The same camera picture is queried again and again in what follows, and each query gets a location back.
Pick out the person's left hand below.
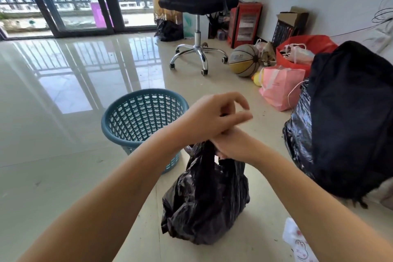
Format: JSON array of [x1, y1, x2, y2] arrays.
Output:
[[181, 91, 254, 146]]

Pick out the person's right hand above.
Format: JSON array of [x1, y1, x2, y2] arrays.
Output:
[[211, 127, 262, 165]]

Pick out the small black garbage bag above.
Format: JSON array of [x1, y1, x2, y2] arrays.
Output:
[[161, 140, 251, 245]]

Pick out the person's right forearm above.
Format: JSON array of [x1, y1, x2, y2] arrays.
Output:
[[246, 148, 393, 262]]

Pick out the person's left forearm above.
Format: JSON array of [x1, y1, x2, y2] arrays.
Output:
[[17, 124, 191, 262]]

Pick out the pink paper shopping bag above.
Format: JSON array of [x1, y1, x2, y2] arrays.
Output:
[[259, 66, 306, 112]]

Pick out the yellow and grey basketball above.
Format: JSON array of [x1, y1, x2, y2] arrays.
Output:
[[228, 44, 261, 77]]

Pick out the large shiny black garbage bag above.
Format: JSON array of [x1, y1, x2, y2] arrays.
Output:
[[282, 81, 317, 179]]

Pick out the beige fabric bag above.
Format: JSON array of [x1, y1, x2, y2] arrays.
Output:
[[261, 41, 277, 67]]

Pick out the teal plastic perforated basket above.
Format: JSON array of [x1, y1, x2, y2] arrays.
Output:
[[101, 88, 190, 175]]

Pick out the red electric heater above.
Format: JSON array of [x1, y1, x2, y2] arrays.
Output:
[[227, 2, 263, 49]]

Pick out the brown cardboard box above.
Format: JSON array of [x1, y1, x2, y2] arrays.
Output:
[[272, 6, 309, 49]]

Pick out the teal paper bag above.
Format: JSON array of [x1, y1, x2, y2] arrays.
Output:
[[183, 13, 197, 38]]

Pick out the black fabric garment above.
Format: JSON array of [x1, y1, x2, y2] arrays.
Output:
[[307, 41, 393, 208]]

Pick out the red plastic bag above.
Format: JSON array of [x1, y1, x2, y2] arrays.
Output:
[[275, 35, 338, 79]]

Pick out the crumpled black plastic bag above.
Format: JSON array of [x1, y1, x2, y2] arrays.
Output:
[[154, 19, 184, 42]]

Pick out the white printed plastic bag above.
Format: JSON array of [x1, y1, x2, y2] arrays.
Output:
[[282, 218, 320, 262]]

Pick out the black swivel office chair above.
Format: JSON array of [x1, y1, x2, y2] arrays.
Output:
[[157, 0, 244, 76]]

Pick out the pink sign board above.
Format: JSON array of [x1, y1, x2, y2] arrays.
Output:
[[90, 2, 114, 27]]

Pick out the thin black wires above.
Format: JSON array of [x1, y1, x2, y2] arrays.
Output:
[[330, 7, 393, 38]]

